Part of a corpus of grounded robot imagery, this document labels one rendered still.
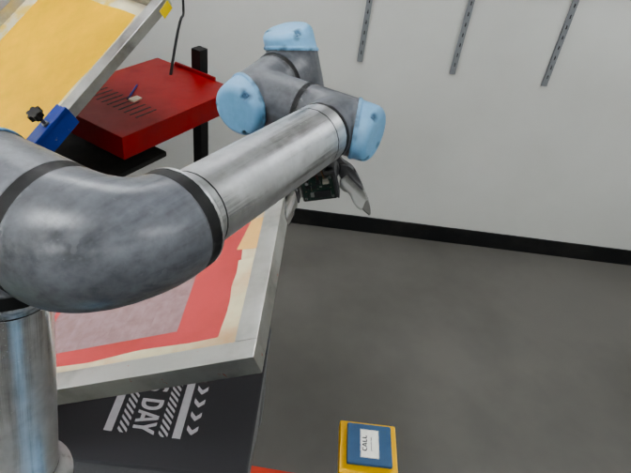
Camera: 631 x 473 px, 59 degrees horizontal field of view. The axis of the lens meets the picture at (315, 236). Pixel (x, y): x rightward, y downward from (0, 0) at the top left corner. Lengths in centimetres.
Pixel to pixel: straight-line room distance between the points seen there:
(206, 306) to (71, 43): 122
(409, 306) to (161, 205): 270
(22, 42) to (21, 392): 167
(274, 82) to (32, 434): 49
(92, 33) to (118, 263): 164
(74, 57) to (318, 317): 168
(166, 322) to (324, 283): 210
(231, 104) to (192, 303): 44
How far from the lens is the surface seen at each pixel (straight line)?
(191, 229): 44
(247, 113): 74
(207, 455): 131
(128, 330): 109
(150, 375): 93
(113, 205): 43
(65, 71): 197
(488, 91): 315
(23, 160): 47
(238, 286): 104
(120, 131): 209
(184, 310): 106
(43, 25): 217
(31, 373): 61
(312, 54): 84
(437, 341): 295
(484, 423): 272
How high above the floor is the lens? 207
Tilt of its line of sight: 37 degrees down
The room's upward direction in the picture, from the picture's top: 8 degrees clockwise
